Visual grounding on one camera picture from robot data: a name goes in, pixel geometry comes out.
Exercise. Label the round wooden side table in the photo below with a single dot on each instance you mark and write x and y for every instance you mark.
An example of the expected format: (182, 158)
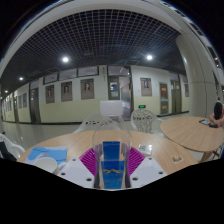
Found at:
(190, 131)

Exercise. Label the dark tablet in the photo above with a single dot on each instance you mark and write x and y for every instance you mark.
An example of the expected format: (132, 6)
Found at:
(205, 122)

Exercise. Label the dark flat case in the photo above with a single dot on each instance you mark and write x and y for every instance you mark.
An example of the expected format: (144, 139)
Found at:
(213, 125)

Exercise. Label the blue and white paper booklet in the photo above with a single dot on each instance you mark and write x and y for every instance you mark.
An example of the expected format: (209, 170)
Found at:
(50, 151)

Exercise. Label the framed wall portraits group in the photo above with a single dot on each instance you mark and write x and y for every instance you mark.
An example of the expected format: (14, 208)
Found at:
(87, 88)

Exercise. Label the round ceiling lights group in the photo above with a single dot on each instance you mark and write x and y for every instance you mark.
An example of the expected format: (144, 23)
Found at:
(65, 59)

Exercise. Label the small printed card pack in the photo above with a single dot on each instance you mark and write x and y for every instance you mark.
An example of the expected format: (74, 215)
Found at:
(145, 149)

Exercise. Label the white ceramic mug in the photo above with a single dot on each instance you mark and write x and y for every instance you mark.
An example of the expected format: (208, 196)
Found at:
(46, 164)

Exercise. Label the black bag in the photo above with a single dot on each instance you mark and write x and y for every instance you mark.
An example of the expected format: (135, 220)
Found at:
(5, 150)

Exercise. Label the white lattice-back plastic chair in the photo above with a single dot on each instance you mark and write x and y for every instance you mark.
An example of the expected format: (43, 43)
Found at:
(85, 124)
(145, 120)

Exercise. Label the white plastic armchair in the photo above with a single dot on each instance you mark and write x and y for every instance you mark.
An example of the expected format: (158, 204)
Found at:
(15, 146)

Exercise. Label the person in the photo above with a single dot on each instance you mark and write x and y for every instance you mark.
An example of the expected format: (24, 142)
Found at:
(218, 111)

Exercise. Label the dark framed open doorway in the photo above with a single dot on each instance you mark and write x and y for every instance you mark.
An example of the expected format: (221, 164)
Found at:
(113, 95)

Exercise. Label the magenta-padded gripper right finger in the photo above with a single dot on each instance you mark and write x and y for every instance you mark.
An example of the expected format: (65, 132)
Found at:
(148, 170)

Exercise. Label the red wall poster panel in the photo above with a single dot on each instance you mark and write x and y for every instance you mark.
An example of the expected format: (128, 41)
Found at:
(163, 91)

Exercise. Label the green exit sign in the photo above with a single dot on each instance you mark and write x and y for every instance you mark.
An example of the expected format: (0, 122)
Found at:
(142, 106)

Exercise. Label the clear water bottle blue label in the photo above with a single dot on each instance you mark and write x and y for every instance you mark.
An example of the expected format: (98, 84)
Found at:
(111, 133)

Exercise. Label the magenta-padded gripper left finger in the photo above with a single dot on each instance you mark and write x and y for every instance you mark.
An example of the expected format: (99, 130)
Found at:
(75, 171)

